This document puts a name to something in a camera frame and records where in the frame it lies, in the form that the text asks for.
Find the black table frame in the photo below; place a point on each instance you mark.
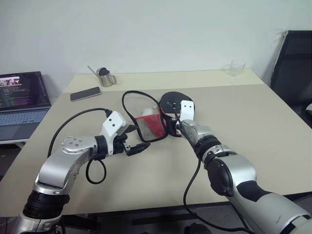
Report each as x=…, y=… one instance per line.
x=156, y=214

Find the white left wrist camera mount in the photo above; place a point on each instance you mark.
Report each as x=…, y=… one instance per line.
x=112, y=123

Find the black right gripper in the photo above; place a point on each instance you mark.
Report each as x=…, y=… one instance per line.
x=174, y=127

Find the black office chair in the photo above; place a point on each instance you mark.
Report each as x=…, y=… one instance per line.
x=292, y=73

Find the black lump in jug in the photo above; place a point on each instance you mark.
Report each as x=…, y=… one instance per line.
x=104, y=71

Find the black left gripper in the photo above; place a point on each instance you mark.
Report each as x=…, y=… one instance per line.
x=119, y=146

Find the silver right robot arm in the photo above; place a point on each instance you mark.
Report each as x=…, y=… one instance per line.
x=239, y=165

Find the stainless steel jug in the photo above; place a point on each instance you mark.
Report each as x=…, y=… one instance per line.
x=106, y=80

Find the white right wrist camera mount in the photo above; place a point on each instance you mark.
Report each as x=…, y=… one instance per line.
x=187, y=109

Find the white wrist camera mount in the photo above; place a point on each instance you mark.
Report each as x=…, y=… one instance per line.
x=187, y=109
x=112, y=123

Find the open grey laptop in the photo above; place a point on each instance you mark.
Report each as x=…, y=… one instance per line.
x=22, y=107

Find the clear glass cup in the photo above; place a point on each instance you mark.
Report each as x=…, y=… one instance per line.
x=236, y=69

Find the grey smartphone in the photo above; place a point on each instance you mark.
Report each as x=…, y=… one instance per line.
x=85, y=94

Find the thin metal stick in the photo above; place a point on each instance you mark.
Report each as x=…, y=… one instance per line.
x=92, y=69

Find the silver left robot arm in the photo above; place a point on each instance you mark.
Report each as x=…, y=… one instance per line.
x=56, y=168

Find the red black paddle case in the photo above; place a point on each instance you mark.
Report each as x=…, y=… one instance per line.
x=151, y=124

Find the white side table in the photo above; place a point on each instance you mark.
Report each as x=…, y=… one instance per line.
x=14, y=143

